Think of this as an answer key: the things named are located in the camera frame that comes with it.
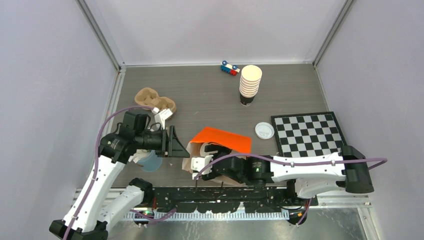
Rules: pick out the orange paper bag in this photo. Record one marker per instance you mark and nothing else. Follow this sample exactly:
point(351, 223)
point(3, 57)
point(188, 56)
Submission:
point(211, 143)

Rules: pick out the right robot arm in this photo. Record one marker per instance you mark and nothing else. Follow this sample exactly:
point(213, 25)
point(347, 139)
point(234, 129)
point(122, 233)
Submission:
point(344, 170)

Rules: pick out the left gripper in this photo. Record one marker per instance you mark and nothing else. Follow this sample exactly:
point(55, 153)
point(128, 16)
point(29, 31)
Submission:
point(171, 145)

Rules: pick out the cardboard cup carrier tray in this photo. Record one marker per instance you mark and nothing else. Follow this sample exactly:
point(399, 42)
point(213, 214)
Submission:
point(150, 97)

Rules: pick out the crumpled white paper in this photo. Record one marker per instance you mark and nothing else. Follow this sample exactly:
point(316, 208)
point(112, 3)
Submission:
point(140, 156)

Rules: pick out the black white checkerboard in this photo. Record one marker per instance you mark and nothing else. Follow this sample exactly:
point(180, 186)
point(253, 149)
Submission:
point(307, 134)

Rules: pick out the blue plastic cup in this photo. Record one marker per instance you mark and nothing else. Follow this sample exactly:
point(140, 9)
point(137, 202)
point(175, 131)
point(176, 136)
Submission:
point(150, 161)

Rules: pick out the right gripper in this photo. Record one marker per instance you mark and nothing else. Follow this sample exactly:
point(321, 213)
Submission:
point(221, 148)

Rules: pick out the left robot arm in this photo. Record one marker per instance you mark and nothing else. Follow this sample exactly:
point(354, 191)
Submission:
point(88, 219)

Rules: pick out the stack of white paper cups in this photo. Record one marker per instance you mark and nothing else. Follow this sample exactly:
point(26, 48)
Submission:
point(249, 83)

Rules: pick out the red blue toy car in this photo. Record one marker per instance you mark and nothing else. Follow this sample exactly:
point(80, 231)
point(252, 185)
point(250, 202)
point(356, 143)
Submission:
point(228, 68)

